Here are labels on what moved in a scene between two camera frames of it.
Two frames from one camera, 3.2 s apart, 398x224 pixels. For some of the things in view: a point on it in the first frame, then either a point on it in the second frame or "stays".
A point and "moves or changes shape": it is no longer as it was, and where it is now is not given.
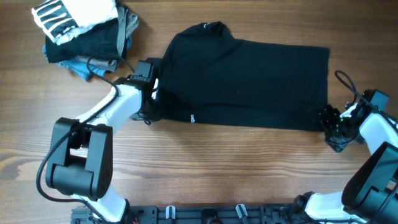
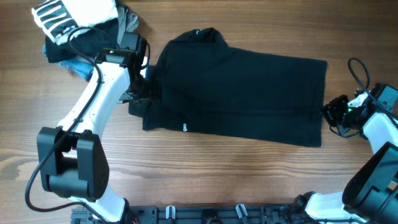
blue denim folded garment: (78, 67) stays
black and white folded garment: (63, 20) stays
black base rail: (203, 214) stays
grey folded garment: (127, 24) stays
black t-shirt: (207, 75) moves or changes shape
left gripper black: (155, 114) → (145, 96)
